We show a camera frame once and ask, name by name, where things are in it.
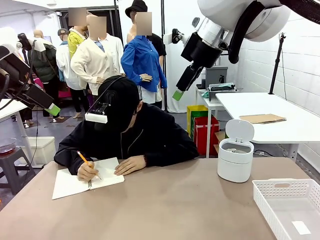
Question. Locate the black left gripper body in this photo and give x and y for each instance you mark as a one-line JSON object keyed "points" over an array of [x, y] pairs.
{"points": [[13, 72]]}

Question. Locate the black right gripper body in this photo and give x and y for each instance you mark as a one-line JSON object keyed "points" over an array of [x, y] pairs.
{"points": [[200, 52]]}

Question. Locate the yellow pencil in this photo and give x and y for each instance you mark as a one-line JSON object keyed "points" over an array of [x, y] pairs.
{"points": [[82, 157]]}

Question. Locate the white spiral notebook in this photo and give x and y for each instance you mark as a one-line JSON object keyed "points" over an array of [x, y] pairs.
{"points": [[67, 186]]}

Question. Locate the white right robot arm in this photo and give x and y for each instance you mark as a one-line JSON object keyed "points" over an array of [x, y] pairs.
{"points": [[270, 20]]}

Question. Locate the person's right forearm black sleeve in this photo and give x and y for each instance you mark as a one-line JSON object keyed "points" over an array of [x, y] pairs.
{"points": [[66, 160]]}

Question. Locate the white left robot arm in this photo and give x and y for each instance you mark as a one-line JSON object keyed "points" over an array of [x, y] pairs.
{"points": [[6, 37]]}

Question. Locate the person's left forearm black sleeve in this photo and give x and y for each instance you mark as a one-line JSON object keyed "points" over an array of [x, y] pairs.
{"points": [[172, 155]]}

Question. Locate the person's right hand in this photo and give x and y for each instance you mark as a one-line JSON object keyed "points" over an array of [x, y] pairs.
{"points": [[87, 172]]}

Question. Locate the person's left hand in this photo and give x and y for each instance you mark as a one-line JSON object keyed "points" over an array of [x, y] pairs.
{"points": [[131, 165]]}

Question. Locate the grey metal box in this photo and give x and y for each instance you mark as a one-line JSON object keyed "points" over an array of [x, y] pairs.
{"points": [[216, 75]]}

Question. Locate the white table with leg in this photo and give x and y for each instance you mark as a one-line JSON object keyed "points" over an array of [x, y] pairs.
{"points": [[10, 107]]}

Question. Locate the yellow green bag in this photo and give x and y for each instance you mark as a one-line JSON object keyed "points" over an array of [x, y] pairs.
{"points": [[196, 111]]}

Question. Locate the black t-shirt mannequin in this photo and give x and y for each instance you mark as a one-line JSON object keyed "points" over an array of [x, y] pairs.
{"points": [[158, 45]]}

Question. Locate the white backdrop sheet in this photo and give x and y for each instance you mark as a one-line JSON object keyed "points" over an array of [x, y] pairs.
{"points": [[180, 15]]}

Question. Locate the white shirt mannequin grey cap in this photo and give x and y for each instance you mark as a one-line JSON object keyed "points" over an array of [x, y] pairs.
{"points": [[63, 62]]}

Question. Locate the black light stand pole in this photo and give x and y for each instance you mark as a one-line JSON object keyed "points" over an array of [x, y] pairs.
{"points": [[163, 20]]}

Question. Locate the blue shirt mannequin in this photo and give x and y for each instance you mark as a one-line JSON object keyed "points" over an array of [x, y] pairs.
{"points": [[142, 57]]}

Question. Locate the white plastic floor crate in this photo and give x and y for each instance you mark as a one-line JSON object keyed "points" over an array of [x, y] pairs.
{"points": [[45, 150]]}

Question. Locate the clear glass bowl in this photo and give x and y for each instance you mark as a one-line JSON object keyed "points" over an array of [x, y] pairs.
{"points": [[7, 146]]}

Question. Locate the red bag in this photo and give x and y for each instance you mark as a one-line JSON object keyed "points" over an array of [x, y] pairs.
{"points": [[213, 135]]}

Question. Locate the person torso black jacket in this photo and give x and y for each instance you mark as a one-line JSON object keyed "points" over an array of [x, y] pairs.
{"points": [[162, 135]]}

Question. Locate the small white side table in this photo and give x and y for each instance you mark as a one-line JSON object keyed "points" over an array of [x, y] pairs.
{"points": [[208, 140]]}

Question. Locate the yellow jacket mannequin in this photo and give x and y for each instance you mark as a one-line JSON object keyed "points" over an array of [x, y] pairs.
{"points": [[73, 41]]}

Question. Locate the black cap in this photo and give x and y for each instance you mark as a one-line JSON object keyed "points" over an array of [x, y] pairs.
{"points": [[125, 100]]}

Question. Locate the grey plastic stool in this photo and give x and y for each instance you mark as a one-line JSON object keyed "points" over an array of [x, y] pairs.
{"points": [[15, 162]]}

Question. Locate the cream cardigan mannequin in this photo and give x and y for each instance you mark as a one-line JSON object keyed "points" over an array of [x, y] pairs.
{"points": [[95, 55]]}

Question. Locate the black bucket hat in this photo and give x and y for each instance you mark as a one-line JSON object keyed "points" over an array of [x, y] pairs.
{"points": [[136, 8]]}

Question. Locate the black tripod stand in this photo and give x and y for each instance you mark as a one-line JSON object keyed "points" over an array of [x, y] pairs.
{"points": [[275, 72]]}

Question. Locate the flat brown cardboard sheet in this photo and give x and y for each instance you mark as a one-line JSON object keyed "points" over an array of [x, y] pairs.
{"points": [[262, 118]]}

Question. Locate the white lidded trash bin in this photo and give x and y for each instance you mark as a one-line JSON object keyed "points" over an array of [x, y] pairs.
{"points": [[233, 165]]}

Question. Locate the large white table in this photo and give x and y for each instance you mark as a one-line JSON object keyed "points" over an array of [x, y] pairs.
{"points": [[295, 125]]}

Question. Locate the white perforated plastic basket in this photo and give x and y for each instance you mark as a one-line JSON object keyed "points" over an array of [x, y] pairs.
{"points": [[287, 212]]}

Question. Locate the small white paper label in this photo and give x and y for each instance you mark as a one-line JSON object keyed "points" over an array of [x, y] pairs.
{"points": [[301, 228]]}

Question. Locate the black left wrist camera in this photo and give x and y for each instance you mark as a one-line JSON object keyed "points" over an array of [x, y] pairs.
{"points": [[24, 41]]}

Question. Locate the white head-mounted camera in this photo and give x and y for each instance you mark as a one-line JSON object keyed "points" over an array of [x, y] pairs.
{"points": [[96, 118]]}

